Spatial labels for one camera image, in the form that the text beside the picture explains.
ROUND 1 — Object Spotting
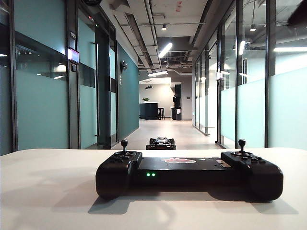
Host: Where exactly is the lit door display screen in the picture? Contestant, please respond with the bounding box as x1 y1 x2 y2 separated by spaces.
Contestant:
67 47 80 64

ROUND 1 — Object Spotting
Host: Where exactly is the black bin with white label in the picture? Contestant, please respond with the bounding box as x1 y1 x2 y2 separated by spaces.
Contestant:
171 107 183 121

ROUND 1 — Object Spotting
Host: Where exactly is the tall black machine cabinet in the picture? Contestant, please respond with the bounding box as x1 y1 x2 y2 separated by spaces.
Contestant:
172 83 182 109

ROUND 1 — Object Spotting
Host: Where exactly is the long linear ceiling light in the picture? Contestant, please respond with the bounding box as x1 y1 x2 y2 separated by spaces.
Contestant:
147 70 169 78
158 42 174 59

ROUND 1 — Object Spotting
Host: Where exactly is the black dual-joystick remote controller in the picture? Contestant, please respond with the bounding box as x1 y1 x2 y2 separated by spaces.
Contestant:
95 138 284 204

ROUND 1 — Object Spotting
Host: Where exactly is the black quadruped robot dog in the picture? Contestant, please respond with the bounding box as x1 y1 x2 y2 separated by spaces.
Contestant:
145 137 177 150

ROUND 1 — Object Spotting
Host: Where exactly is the dark counter with white top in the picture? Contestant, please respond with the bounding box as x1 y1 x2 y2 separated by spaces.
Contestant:
139 101 161 120

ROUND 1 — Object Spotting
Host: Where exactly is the black vertical door handle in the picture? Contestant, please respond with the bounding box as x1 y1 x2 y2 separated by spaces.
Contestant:
92 42 100 139

